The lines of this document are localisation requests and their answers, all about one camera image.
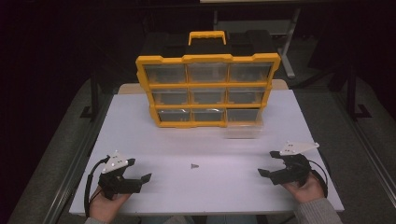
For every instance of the grid of clear cabinet drawers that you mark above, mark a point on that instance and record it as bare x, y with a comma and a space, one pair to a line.
207, 73

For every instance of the aluminium rail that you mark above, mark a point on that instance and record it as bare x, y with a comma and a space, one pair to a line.
370, 155
70, 180

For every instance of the transparent plastic storage drawer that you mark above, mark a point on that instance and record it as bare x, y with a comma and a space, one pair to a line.
244, 129

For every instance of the person's left hand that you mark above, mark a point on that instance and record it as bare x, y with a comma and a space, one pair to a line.
106, 207

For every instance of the person's right hand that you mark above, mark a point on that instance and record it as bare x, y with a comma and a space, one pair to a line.
306, 191

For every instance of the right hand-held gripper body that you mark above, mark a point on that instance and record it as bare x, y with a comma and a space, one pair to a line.
294, 171

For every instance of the small metal screw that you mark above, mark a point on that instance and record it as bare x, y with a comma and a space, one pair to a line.
194, 166

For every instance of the black metal stand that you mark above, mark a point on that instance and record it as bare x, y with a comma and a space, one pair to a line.
352, 93
94, 93

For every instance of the white metal table frame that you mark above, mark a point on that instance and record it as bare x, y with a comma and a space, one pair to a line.
288, 46

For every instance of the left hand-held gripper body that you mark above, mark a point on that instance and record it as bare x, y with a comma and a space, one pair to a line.
120, 185

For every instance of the yellow black organizer cabinet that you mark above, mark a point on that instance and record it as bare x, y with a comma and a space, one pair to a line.
205, 59

